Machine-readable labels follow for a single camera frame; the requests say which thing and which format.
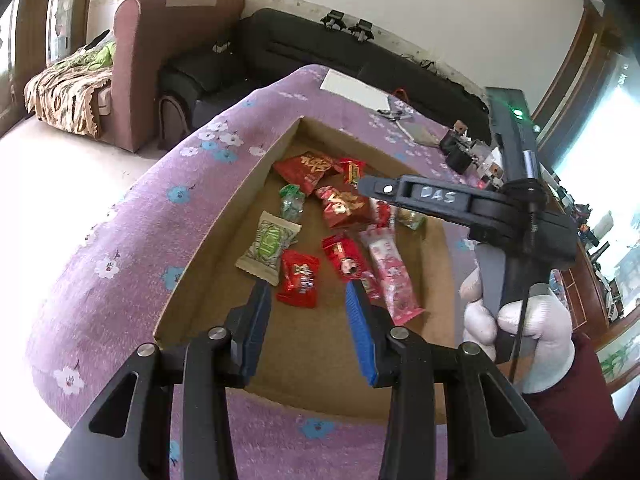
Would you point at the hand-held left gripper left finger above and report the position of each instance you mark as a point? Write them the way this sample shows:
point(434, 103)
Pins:
point(256, 335)

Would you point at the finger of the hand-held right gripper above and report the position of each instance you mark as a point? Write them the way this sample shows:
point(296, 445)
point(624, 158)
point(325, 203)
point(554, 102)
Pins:
point(430, 195)

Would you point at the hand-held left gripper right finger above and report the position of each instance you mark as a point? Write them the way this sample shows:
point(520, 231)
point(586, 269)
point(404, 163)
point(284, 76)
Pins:
point(360, 340)

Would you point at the yellow green candy packet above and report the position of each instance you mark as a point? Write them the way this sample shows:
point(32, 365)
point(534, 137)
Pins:
point(410, 220)

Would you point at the cardboard box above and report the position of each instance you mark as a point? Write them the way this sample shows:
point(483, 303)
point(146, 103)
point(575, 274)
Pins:
point(300, 360)

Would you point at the small red candy packet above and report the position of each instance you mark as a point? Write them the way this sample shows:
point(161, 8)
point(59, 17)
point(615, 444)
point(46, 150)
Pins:
point(382, 214)

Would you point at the pink cartoon snack packet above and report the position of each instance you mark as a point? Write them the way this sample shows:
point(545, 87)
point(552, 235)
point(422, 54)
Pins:
point(395, 280)

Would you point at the small red orange candy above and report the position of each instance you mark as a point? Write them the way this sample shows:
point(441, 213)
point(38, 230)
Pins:
point(352, 171)

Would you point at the red white snack packet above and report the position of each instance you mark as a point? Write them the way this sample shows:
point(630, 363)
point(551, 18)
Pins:
point(345, 260)

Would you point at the dark red packet gold print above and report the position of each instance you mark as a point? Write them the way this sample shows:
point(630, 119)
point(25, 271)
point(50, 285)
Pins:
point(345, 205)

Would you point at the white green print snack packet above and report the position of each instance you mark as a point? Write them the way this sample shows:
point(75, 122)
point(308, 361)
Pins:
point(267, 247)

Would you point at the red foil packet gold print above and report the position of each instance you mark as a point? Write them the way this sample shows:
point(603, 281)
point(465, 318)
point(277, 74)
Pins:
point(305, 167)

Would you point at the green clear candy packet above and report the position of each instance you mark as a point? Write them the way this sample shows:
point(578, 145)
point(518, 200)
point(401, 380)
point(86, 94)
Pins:
point(292, 202)

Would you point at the person's right forearm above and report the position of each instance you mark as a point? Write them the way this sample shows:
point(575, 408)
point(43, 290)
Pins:
point(570, 425)

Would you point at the person's right hand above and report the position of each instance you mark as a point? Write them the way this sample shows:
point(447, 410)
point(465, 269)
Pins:
point(550, 330)

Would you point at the black device with cork lids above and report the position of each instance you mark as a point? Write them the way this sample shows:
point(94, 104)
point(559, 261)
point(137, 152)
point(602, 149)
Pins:
point(457, 155)

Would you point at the tan notebook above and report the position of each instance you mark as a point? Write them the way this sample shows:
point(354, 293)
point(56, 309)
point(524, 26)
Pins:
point(422, 132)

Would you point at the bright window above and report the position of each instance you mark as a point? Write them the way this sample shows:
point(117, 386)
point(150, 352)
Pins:
point(615, 135)

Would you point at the white paper sheet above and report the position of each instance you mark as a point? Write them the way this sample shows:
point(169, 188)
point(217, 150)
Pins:
point(355, 91)

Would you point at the purple floral tablecloth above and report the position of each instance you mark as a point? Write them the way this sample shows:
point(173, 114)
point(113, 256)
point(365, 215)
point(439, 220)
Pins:
point(125, 260)

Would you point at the black clamp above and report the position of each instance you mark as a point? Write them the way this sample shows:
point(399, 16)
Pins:
point(362, 27)
point(332, 19)

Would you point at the black sofa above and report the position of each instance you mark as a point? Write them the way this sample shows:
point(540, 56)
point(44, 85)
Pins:
point(300, 40)

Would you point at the brown armchair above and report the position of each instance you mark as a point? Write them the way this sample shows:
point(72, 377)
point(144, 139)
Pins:
point(150, 60)

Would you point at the patterned brown blanket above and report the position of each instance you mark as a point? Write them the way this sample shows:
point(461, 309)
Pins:
point(65, 95)

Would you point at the green cloth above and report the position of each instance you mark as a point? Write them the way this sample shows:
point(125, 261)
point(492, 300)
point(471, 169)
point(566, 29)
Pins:
point(97, 55)

